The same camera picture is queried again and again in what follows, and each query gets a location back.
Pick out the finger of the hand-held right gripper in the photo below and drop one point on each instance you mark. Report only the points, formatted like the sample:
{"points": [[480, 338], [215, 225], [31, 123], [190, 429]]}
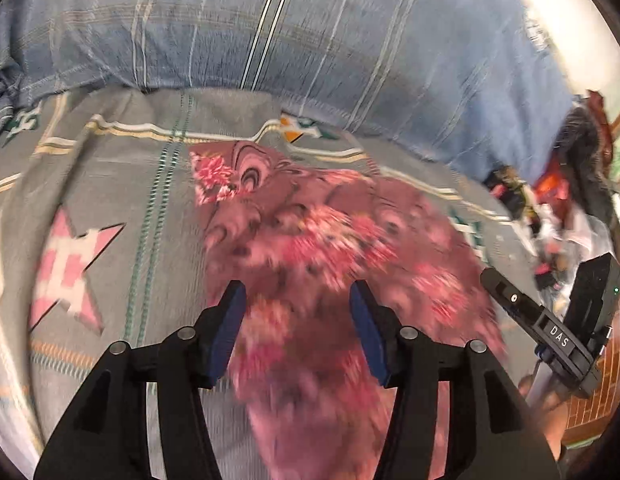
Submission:
{"points": [[512, 299]]}

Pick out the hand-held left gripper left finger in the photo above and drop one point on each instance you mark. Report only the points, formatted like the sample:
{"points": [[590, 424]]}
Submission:
{"points": [[224, 342]]}

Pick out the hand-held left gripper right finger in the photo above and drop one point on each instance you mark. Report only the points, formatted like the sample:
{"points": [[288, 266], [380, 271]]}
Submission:
{"points": [[368, 342]]}

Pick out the grey patterned bedsheet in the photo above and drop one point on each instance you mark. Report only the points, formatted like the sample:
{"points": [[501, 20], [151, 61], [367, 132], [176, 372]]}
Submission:
{"points": [[140, 200]]}

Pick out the person's right hand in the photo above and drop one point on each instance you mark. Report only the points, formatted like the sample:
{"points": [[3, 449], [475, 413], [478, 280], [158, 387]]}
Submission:
{"points": [[552, 420]]}

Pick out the dark furry object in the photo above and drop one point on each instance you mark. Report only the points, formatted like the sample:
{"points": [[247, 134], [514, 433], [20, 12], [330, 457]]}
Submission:
{"points": [[584, 145]]}

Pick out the red packet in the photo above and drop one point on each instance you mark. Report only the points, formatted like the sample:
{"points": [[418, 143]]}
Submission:
{"points": [[552, 185]]}

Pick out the pink floral garment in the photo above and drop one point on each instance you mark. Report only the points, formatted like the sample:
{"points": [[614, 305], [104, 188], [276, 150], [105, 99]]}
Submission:
{"points": [[310, 230]]}

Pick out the pile of small household things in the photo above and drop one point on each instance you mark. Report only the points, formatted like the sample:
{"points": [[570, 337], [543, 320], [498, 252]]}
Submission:
{"points": [[544, 240]]}

